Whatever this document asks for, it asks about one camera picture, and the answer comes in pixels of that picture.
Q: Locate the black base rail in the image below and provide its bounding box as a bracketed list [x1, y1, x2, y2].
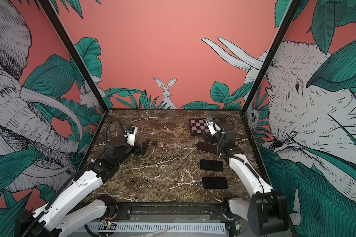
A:
[114, 202, 243, 222]

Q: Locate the white vented strip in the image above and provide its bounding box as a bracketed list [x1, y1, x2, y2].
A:
[87, 222, 227, 235]

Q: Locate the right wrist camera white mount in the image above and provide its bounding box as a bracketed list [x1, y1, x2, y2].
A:
[205, 117, 218, 136]

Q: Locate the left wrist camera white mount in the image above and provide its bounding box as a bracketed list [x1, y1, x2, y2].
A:
[125, 126, 138, 147]

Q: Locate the black white chessboard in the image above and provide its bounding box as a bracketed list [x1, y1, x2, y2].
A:
[189, 118, 210, 136]

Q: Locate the blue edged smartphone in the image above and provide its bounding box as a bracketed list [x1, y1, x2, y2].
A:
[196, 142, 217, 155]

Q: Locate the right black corner post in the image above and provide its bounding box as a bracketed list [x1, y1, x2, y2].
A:
[241, 0, 302, 115]

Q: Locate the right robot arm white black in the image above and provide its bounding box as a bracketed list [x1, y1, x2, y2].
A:
[205, 117, 289, 236]

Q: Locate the pink edged smartphone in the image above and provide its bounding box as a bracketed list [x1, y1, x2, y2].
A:
[202, 177, 228, 190]

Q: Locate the black corner post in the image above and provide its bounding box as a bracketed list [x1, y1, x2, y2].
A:
[38, 0, 109, 113]
[241, 0, 302, 115]

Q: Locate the black smartphone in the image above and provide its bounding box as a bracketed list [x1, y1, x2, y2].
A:
[199, 160, 224, 172]

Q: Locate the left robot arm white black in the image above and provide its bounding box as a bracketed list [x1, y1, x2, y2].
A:
[14, 126, 150, 237]

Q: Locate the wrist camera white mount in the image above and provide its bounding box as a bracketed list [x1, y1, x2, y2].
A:
[125, 126, 138, 147]
[205, 117, 218, 136]

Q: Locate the left black corner post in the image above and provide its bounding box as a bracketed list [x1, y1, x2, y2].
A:
[38, 0, 109, 113]

